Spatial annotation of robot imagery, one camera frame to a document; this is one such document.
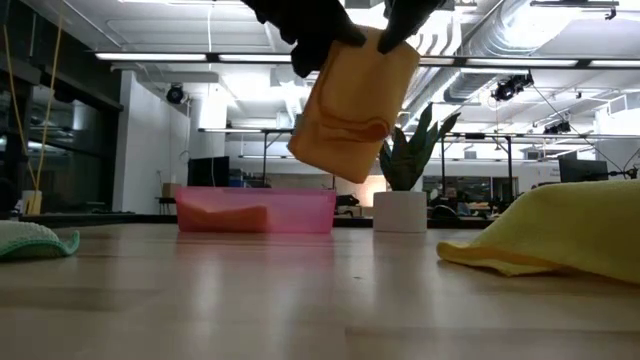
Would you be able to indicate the bright yellow ribbed towel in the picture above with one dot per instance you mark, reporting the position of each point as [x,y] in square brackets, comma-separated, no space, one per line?
[560,230]

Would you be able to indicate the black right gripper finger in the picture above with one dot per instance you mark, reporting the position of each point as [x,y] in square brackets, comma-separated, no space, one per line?
[405,20]

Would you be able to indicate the pink plastic bin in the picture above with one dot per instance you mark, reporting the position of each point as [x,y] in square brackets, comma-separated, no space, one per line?
[300,210]

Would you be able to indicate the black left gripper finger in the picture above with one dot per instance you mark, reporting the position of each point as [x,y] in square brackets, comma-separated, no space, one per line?
[310,20]
[310,57]

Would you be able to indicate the black aluminium table frame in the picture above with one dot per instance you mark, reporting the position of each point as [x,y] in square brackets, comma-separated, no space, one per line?
[100,219]

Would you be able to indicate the black computer monitor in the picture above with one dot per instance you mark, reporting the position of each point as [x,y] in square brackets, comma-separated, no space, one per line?
[207,172]
[582,171]

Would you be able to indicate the green snake plant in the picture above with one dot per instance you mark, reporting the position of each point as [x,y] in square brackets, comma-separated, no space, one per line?
[407,165]

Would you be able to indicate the white plant pot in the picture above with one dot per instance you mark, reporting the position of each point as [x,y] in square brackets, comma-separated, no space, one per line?
[400,212]

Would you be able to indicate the green microfiber towel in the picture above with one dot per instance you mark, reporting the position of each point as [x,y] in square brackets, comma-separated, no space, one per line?
[30,242]

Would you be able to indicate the long ceiling light strip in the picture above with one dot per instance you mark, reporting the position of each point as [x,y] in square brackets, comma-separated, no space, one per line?
[160,57]

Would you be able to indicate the brown cardboard box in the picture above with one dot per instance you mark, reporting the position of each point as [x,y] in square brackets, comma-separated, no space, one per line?
[171,190]

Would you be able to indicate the black background table frame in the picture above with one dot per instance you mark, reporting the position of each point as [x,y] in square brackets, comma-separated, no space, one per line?
[475,135]
[275,131]

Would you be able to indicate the orange microfiber towel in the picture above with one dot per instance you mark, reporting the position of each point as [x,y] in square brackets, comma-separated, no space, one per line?
[350,110]

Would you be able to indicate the small white container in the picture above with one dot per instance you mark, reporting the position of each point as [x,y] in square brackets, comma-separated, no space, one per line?
[32,202]

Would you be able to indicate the black background robot arm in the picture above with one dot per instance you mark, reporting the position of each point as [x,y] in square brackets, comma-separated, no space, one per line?
[347,201]

